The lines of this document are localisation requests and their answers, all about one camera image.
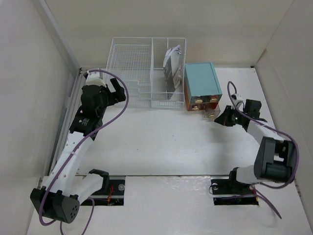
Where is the teal orange drawer box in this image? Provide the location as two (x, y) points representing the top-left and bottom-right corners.
(184, 62), (223, 111)

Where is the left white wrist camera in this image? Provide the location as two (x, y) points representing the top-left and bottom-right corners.
(85, 71), (106, 87)

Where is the grey white manual booklet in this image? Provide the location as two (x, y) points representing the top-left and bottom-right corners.
(163, 45), (181, 100)

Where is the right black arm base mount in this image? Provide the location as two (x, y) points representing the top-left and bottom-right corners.
(209, 169), (259, 206)

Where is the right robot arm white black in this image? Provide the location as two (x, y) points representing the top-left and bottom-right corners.
(214, 99), (299, 193)

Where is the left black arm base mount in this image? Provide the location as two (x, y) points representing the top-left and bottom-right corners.
(89, 169), (126, 206)

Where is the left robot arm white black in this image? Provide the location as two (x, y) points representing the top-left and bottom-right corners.
(30, 77), (129, 226)

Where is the aluminium rail frame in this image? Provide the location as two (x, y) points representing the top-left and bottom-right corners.
(46, 68), (87, 175)

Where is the white wire desk organizer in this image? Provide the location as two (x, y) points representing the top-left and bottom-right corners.
(106, 37), (186, 110)

